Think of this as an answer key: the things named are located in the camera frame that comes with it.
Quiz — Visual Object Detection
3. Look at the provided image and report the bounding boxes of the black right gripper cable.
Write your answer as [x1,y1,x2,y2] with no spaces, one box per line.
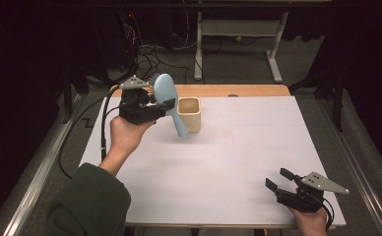
[316,196,335,231]

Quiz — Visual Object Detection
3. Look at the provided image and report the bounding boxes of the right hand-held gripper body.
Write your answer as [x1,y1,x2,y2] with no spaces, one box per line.
[276,171,350,213]

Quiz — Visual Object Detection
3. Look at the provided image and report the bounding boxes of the person's left hand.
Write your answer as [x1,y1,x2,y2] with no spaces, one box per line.
[109,115,158,157]

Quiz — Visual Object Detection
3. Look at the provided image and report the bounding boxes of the person's right hand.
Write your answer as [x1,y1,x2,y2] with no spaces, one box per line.
[288,206,329,236]

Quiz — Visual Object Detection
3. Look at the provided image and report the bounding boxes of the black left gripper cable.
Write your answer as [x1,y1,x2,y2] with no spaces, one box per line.
[58,85,122,181]

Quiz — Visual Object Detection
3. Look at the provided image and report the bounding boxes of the dark computer tower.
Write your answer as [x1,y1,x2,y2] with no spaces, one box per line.
[92,9,139,72]

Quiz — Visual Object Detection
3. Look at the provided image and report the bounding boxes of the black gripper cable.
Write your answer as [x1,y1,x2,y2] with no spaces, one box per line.
[58,85,122,181]
[316,196,335,231]

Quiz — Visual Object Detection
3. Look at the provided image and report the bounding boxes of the white metal table frame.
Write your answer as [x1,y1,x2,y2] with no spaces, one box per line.
[193,11,290,85]

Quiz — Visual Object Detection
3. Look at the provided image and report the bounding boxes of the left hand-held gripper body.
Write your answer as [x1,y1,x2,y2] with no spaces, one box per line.
[118,75,167,125]

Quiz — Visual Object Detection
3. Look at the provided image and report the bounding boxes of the light blue hairbrush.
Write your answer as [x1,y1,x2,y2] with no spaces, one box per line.
[148,73,189,139]

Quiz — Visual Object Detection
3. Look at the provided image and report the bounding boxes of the metal floor rail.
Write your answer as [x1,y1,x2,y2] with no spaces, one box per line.
[323,97,382,236]
[1,93,83,236]

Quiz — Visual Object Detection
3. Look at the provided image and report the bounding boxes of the white table cover sheet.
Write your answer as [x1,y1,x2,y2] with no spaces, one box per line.
[79,95,347,227]

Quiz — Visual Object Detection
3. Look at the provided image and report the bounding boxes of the black metal stand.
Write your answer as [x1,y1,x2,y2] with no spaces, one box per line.
[61,64,90,125]
[289,65,345,133]

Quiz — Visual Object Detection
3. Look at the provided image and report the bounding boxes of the cream square cup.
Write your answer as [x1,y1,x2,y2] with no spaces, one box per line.
[176,96,202,134]

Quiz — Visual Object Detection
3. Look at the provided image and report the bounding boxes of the tangle of floor cables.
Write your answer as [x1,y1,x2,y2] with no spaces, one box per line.
[122,13,197,85]

